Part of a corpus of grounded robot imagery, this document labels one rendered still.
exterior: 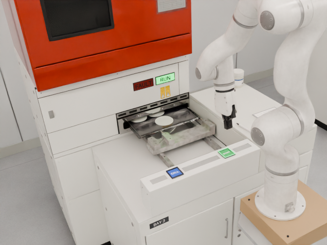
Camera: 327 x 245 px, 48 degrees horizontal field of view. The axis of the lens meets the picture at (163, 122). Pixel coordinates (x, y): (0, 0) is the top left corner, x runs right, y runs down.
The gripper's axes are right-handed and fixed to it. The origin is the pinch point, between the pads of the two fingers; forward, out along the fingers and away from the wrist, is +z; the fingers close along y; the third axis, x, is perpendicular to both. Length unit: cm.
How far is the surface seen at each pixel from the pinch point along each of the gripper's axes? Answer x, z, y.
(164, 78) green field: 0, -11, -57
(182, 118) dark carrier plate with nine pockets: 4, 12, -49
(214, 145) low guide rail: 8.1, 21.6, -26.4
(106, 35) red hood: -30, -40, -46
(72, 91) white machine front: -50, -17, -56
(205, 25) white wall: 123, -12, -208
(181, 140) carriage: -6.1, 16.8, -34.5
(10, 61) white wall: -67, -18, -207
